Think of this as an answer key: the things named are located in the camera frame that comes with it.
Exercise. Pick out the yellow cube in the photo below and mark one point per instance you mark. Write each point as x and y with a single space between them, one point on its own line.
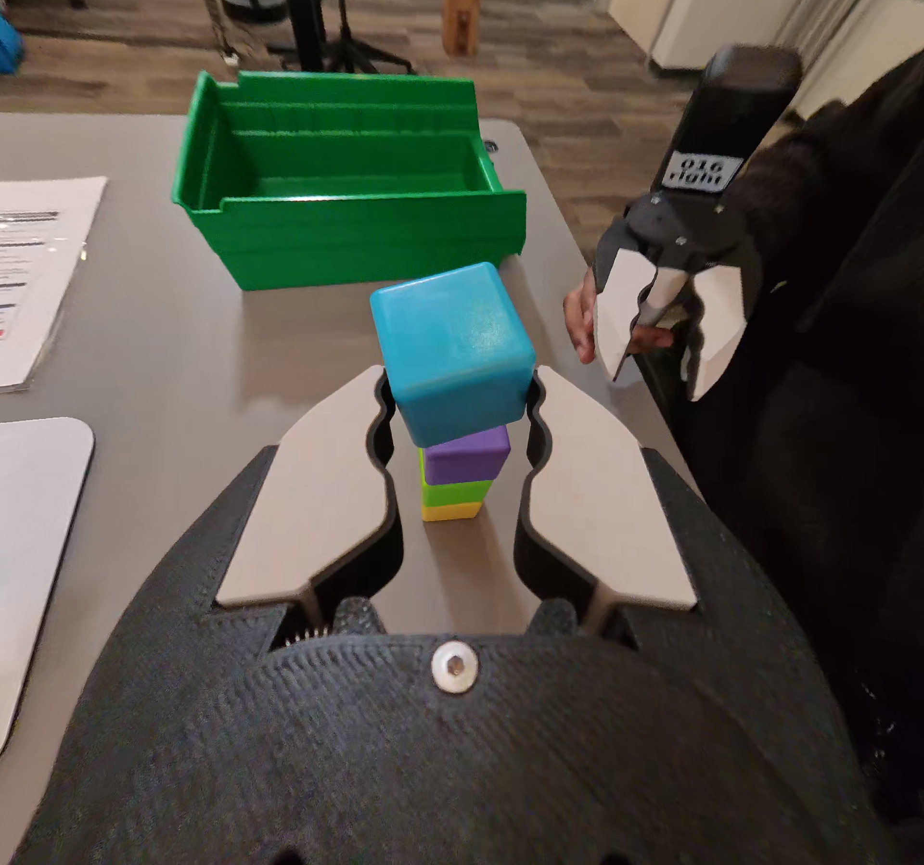
451 511

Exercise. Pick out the blue cube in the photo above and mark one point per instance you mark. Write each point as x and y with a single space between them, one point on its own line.
455 352

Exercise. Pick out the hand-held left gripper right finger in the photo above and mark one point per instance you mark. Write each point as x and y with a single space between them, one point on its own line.
603 511

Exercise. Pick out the person's black clothed legs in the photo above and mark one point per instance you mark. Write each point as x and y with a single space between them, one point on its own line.
830 482

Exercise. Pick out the person's right forearm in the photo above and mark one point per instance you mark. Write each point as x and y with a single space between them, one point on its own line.
808 172

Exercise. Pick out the laminated paper sheet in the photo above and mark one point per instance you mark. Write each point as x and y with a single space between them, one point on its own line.
43 244

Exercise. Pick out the grey desk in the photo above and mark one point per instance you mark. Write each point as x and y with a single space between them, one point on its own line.
144 345

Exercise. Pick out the purple cube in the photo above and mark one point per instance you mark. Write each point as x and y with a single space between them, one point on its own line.
465 457

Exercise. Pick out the person's right hand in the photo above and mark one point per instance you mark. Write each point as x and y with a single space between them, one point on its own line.
581 316

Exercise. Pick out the green plastic bin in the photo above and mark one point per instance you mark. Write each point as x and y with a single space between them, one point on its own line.
361 237

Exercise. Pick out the white board stand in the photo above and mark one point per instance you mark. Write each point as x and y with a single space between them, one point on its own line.
36 518

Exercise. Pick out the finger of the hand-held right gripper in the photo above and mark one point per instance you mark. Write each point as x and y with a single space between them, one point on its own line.
722 316
617 302

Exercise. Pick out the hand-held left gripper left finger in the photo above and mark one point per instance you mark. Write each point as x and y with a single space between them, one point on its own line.
325 511

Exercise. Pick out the lime green cube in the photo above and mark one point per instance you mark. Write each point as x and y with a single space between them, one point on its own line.
455 493

